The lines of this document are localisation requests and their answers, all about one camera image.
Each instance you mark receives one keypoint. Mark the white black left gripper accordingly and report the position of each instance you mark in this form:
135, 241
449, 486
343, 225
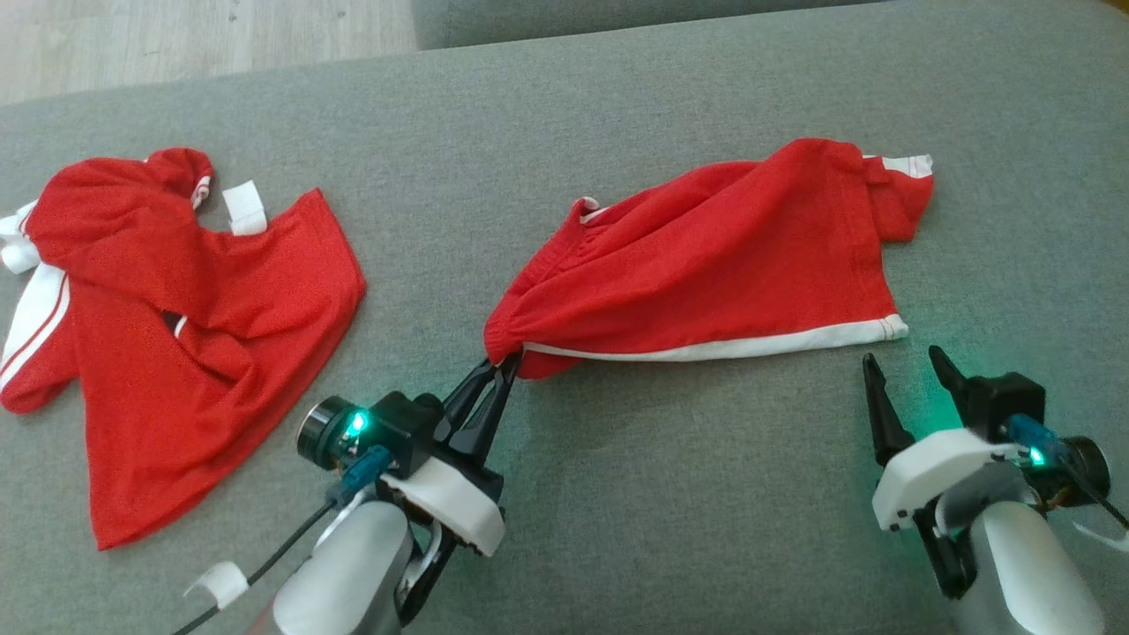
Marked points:
459, 507

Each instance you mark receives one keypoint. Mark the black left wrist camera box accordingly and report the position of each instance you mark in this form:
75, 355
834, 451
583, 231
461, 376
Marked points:
406, 428

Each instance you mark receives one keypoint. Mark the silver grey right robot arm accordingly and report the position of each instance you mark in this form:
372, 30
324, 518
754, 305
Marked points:
1032, 573

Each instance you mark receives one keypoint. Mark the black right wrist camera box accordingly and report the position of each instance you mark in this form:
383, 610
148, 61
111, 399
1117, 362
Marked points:
1005, 397

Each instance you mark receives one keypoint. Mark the red basketball jersey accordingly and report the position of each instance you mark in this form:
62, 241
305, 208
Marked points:
176, 353

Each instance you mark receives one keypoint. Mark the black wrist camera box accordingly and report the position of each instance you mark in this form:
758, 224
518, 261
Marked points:
406, 428
1005, 397

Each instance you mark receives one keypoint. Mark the red shorts with white trim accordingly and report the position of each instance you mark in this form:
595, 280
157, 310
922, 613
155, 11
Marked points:
706, 265

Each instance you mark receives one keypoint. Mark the grey sofa seat cushion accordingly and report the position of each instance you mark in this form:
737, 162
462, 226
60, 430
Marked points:
617, 18

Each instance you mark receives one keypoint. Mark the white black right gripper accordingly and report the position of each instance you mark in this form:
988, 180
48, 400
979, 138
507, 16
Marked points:
926, 472

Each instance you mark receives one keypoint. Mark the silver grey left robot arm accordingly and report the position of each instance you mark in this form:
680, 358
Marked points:
353, 573

